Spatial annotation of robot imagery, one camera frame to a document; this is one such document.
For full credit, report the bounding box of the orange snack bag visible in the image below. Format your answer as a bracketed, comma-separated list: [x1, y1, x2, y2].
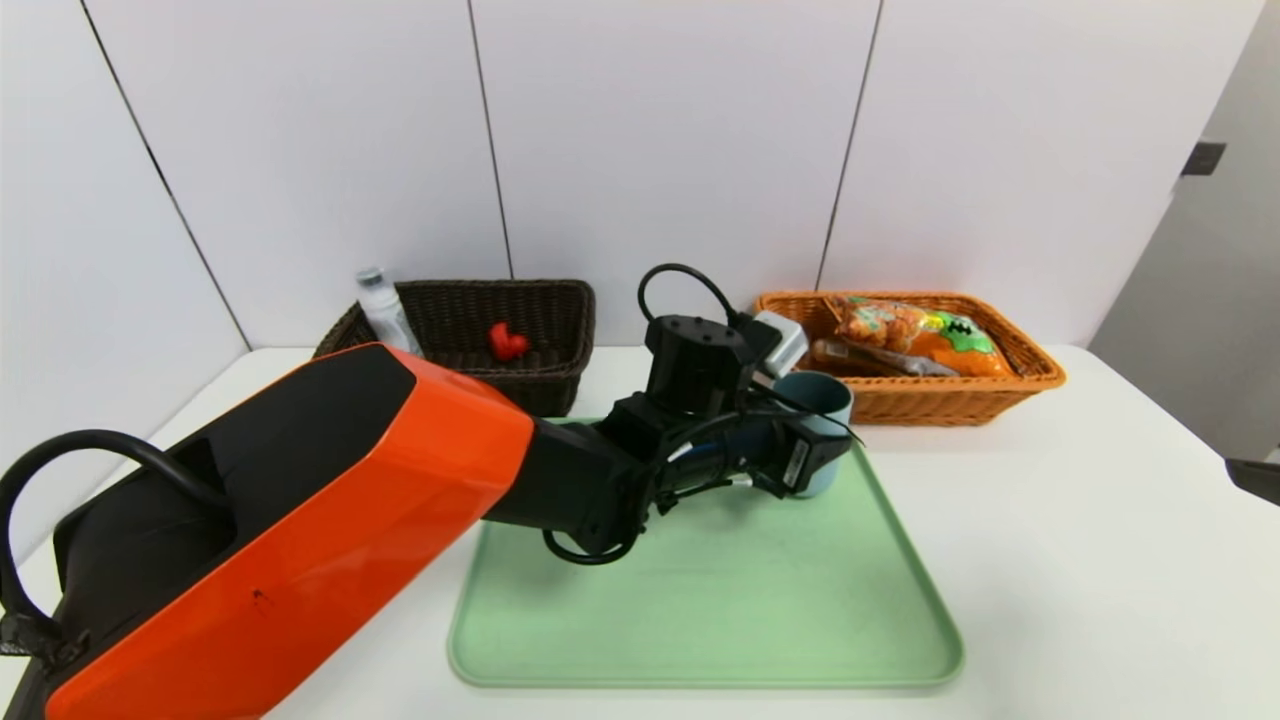
[825, 295, 1017, 379]

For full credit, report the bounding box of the thin black zip tie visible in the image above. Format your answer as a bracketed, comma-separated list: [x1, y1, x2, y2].
[750, 383, 867, 447]

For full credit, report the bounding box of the black left wrist camera cable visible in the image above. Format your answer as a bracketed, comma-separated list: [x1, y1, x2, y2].
[637, 263, 749, 328]

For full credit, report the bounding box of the dark brown wicker basket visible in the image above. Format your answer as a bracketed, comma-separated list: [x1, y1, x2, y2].
[313, 279, 598, 418]

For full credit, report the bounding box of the blue-grey plastic cup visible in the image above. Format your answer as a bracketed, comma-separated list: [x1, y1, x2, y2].
[773, 371, 854, 499]

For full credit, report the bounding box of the orange wicker basket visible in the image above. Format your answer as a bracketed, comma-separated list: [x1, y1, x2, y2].
[753, 292, 1067, 429]

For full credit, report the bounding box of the clear-wrapped brown snack pack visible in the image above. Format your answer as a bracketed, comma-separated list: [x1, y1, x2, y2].
[808, 340, 959, 379]

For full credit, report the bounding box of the clear bottle with grey cap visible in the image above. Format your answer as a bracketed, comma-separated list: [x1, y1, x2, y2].
[357, 266, 425, 357]

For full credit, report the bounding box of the light green plastic tray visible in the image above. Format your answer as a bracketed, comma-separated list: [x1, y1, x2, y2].
[448, 417, 965, 689]

